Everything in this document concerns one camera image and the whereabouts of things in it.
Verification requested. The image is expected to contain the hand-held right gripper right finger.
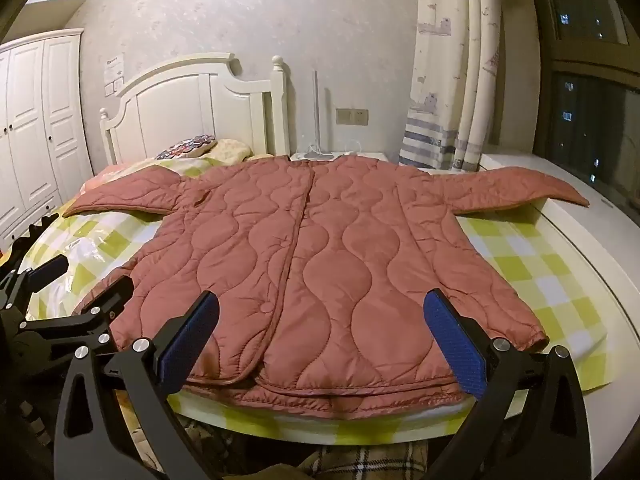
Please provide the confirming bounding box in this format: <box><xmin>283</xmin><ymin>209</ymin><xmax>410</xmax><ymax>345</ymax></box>
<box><xmin>422</xmin><ymin>288</ymin><xmax>592</xmax><ymax>480</ymax></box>

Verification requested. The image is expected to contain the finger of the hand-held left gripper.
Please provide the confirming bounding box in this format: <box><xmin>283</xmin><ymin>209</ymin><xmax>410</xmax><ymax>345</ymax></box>
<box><xmin>0</xmin><ymin>254</ymin><xmax>70</xmax><ymax>311</ymax></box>
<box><xmin>15</xmin><ymin>276</ymin><xmax>136</xmax><ymax>361</ymax></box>

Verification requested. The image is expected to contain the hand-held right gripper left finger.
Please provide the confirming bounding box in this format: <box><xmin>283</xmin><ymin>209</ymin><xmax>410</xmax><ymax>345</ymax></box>
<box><xmin>54</xmin><ymin>290</ymin><xmax>221</xmax><ymax>480</ymax></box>

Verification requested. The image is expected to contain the pink quilted jacket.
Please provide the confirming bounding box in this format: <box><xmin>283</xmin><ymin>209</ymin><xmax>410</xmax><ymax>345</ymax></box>
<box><xmin>62</xmin><ymin>156</ymin><xmax>591</xmax><ymax>421</ymax></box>

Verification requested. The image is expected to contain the yellow checked bed sheet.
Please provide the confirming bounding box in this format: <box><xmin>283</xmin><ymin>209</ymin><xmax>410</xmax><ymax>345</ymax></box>
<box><xmin>20</xmin><ymin>157</ymin><xmax>608</xmax><ymax>448</ymax></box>

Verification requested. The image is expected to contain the pink cloth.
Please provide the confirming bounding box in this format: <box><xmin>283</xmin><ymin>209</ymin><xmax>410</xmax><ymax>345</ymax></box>
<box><xmin>80</xmin><ymin>162</ymin><xmax>156</xmax><ymax>192</ymax></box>

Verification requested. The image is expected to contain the white wardrobe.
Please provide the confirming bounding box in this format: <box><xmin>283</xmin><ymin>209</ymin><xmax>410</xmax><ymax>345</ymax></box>
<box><xmin>0</xmin><ymin>27</ymin><xmax>96</xmax><ymax>251</ymax></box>

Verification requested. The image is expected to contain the plaid cloth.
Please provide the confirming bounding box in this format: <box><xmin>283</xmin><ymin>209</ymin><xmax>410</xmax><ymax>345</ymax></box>
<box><xmin>180</xmin><ymin>417</ymin><xmax>481</xmax><ymax>480</ymax></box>

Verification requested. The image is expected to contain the colourful patterned pillow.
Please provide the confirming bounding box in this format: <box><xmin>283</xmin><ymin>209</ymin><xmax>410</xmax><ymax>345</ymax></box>
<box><xmin>155</xmin><ymin>134</ymin><xmax>218</xmax><ymax>160</ymax></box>

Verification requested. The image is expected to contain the white wooden headboard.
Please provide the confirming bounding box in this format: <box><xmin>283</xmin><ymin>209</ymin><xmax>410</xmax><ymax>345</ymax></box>
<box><xmin>98</xmin><ymin>52</ymin><xmax>292</xmax><ymax>166</ymax></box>

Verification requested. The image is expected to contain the white nightstand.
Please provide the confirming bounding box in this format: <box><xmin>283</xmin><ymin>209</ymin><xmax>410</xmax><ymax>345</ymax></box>
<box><xmin>290</xmin><ymin>149</ymin><xmax>388</xmax><ymax>162</ymax></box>

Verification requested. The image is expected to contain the dark window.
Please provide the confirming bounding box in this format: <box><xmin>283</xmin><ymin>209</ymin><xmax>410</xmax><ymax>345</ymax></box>
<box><xmin>525</xmin><ymin>0</ymin><xmax>640</xmax><ymax>211</ymax></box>

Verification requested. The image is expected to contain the printed striped curtain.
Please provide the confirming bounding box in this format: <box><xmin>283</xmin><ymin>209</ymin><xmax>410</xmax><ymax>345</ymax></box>
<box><xmin>398</xmin><ymin>0</ymin><xmax>503</xmax><ymax>172</ymax></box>

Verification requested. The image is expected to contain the white lamp pole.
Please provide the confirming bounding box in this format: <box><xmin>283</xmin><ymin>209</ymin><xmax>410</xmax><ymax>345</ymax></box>
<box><xmin>311</xmin><ymin>70</ymin><xmax>321</xmax><ymax>153</ymax></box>

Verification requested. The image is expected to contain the white wall paper notice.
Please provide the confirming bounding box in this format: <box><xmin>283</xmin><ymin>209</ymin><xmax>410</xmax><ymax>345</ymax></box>
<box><xmin>104</xmin><ymin>55</ymin><xmax>126</xmax><ymax>97</ymax></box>

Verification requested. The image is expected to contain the white cable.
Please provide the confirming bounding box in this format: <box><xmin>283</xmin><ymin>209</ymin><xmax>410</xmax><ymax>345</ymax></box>
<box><xmin>300</xmin><ymin>139</ymin><xmax>367</xmax><ymax>157</ymax></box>

